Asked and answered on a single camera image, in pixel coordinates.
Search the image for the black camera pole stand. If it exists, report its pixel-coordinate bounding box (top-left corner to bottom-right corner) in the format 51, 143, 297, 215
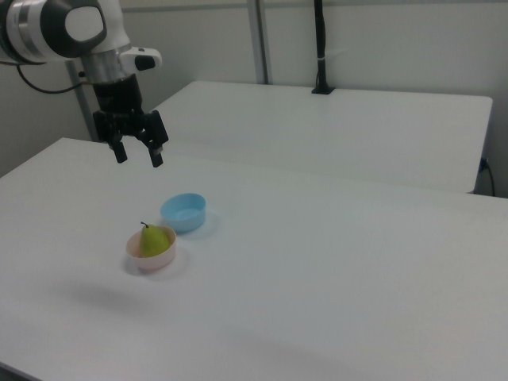
311, 0, 337, 96

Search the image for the grey metal post behind robot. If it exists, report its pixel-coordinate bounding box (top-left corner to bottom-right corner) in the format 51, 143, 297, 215
64, 59, 101, 143

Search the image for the green pear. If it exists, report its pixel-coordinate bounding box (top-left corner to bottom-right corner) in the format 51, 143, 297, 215
138, 221, 171, 258

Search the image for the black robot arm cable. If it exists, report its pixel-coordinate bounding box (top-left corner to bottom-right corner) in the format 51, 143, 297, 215
15, 63, 89, 95

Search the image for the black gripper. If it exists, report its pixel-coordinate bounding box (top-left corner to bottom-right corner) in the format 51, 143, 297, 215
90, 73, 170, 169

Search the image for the grey wall frame post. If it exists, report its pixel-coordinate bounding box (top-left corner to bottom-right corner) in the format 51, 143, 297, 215
247, 0, 275, 85

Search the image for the pink plastic bowl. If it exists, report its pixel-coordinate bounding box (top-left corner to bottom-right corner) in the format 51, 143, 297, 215
125, 225, 178, 273

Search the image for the black cable at table edge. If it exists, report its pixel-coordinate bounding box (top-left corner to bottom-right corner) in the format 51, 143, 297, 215
479, 157, 498, 196

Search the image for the white side table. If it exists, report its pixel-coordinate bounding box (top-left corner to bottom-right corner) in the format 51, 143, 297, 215
152, 80, 495, 195

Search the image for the blue plastic bowl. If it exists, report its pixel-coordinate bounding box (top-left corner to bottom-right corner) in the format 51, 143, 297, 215
160, 192, 207, 234

